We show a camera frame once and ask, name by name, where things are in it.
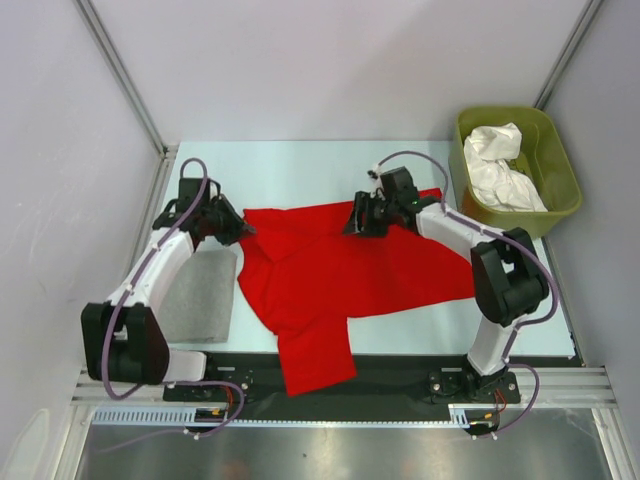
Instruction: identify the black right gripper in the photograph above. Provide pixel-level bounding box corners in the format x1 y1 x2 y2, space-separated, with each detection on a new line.
342 190 399 238

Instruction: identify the red t shirt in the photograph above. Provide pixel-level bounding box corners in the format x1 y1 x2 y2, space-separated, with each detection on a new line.
238 202 474 396

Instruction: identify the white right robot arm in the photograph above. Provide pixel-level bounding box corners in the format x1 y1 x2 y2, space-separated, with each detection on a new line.
343 167 550 403

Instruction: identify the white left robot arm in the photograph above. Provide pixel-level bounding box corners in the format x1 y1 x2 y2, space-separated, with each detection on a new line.
81 177 254 400

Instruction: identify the light blue table mat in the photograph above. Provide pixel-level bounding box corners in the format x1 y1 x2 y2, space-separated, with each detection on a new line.
148 141 576 366

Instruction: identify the folded grey t shirt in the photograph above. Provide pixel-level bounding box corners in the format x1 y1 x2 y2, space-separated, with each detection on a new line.
157 250 237 344

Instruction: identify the white crumpled t shirt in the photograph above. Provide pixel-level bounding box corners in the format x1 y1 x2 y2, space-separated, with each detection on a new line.
463 122 547 212

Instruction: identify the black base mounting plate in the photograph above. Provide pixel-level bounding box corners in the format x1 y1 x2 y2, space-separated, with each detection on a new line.
101 349 584 422

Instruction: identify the green plastic bin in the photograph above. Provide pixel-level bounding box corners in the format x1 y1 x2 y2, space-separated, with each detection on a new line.
449 106 582 238

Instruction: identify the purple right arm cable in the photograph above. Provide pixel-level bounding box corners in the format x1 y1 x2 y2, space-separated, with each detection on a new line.
374 151 560 439

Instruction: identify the white slotted cable duct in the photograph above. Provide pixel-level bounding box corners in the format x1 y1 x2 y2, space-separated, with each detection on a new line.
92 406 470 429

